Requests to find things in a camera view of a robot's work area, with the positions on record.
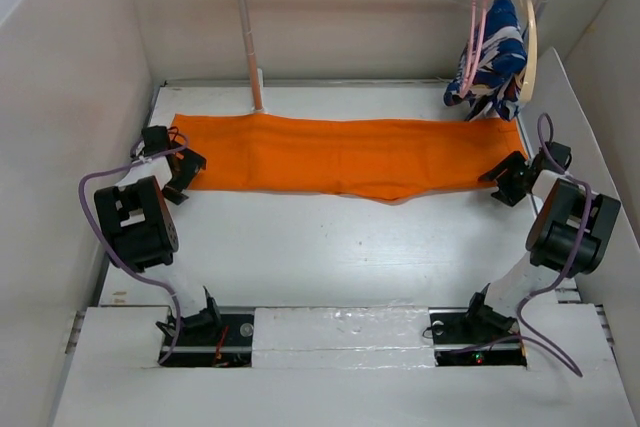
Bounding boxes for blue patterned garment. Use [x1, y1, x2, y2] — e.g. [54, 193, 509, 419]
[443, 0, 528, 121]

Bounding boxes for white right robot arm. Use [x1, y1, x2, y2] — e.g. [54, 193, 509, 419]
[462, 141, 621, 341]

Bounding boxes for white foam board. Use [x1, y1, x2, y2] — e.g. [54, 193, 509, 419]
[518, 47, 639, 317]

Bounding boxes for beige hanger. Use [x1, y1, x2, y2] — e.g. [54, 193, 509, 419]
[515, 0, 538, 104]

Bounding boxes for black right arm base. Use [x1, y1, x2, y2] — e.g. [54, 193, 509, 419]
[422, 310, 527, 368]

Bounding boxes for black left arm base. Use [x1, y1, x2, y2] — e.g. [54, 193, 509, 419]
[159, 311, 255, 368]

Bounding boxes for orange trousers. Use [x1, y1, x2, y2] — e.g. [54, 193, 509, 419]
[172, 114, 525, 202]

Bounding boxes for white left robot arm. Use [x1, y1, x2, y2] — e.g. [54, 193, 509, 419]
[93, 126, 206, 286]

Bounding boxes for pink hanger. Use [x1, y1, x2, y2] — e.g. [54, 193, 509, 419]
[459, 0, 488, 98]

